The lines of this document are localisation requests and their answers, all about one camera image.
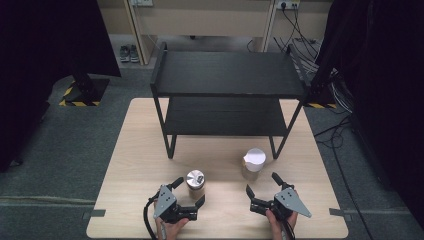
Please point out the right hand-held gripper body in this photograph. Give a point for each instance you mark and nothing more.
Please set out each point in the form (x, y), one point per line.
(290, 201)

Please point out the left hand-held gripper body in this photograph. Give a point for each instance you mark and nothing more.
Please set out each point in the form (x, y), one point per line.
(165, 201)

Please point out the silver lid glass jar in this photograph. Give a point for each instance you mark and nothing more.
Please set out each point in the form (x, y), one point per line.
(195, 180)

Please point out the white lid glass jar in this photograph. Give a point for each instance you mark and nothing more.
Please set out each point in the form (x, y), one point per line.
(255, 160)

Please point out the black two-tier shelf rack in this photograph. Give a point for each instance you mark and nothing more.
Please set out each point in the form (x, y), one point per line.
(226, 73)

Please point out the person's right hand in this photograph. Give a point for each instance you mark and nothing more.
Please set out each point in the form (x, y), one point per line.
(275, 226)

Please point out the person's left hand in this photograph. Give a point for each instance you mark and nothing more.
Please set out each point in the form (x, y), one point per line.
(171, 230)

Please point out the grey tape strip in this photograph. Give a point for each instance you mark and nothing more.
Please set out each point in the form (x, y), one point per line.
(95, 213)
(340, 213)

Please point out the black stand base striped tape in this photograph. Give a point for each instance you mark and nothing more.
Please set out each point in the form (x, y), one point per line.
(321, 98)
(86, 91)

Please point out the grey shoe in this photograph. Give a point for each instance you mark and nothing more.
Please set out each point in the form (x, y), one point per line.
(124, 53)
(134, 53)

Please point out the dark curtain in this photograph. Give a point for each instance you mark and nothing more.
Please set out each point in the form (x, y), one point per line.
(40, 66)
(383, 83)

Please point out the beige desk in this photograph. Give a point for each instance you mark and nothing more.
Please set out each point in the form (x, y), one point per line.
(206, 20)

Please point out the white power strip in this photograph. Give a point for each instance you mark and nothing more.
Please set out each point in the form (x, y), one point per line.
(288, 4)

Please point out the white wall socket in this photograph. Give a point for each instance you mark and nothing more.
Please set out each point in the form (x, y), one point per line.
(141, 2)

